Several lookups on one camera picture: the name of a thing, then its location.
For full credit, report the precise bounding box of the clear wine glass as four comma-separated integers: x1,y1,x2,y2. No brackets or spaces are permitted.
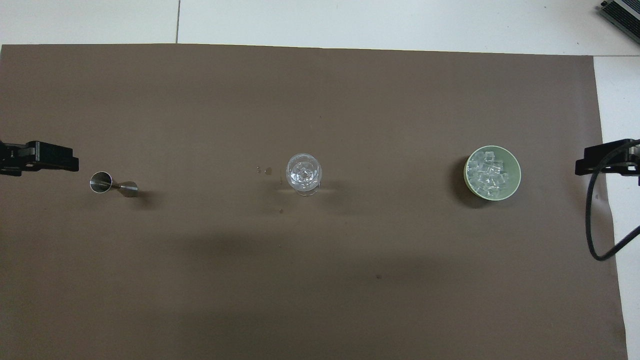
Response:
285,153,323,197

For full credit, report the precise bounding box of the light green bowl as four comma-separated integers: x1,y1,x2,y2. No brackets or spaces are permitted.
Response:
464,145,522,202

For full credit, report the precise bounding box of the steel double jigger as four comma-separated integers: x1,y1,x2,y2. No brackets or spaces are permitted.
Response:
89,171,139,198

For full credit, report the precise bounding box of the grey ribbed metal box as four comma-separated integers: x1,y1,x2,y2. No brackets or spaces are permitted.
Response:
599,0,640,32

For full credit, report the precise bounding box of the black cable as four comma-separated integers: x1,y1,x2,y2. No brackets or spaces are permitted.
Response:
586,139,640,262

